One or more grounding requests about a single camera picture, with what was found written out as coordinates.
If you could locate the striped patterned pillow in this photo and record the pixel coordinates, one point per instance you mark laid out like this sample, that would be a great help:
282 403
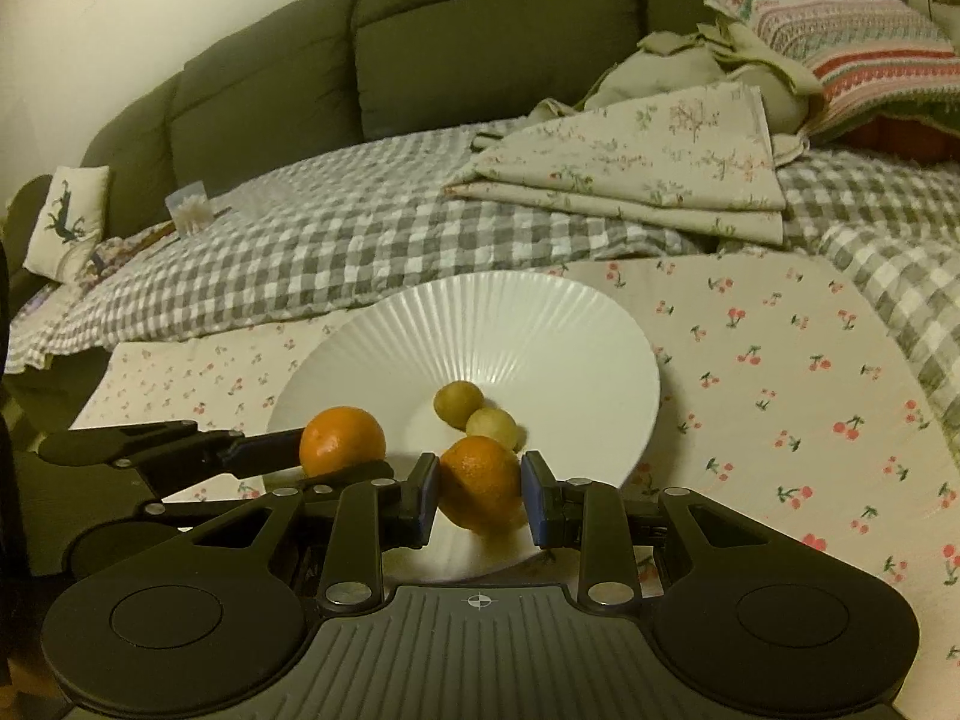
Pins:
847 37

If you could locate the white ribbed plate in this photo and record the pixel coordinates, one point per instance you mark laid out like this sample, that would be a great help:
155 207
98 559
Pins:
487 330

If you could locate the grey checked blanket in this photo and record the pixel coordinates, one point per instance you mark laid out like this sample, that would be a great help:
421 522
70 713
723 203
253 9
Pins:
337 240

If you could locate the small embroidered white cushion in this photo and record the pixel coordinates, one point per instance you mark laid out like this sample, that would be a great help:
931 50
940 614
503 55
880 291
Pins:
67 217

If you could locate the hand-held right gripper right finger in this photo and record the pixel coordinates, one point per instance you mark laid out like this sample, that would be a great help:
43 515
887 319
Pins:
534 499

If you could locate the folded floral cloth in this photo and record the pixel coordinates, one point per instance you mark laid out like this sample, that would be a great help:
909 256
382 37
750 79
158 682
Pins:
637 157

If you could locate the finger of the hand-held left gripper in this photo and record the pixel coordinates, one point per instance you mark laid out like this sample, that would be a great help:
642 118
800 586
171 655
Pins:
187 450
345 474

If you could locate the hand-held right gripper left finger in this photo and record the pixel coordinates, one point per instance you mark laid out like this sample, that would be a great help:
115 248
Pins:
427 499

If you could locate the cherry print cloth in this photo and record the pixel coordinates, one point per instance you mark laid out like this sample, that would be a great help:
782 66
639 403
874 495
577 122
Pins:
750 390

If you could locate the crumpled beige cloth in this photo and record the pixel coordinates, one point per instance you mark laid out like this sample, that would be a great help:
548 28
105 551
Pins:
660 67

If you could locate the green sofa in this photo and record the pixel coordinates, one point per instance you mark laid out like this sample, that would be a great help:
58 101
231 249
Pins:
487 37

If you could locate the orange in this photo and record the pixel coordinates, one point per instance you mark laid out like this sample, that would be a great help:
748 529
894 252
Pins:
341 439
480 480

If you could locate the small yellow-green fruit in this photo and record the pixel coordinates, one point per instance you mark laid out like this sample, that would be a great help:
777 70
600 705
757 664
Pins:
496 427
457 401

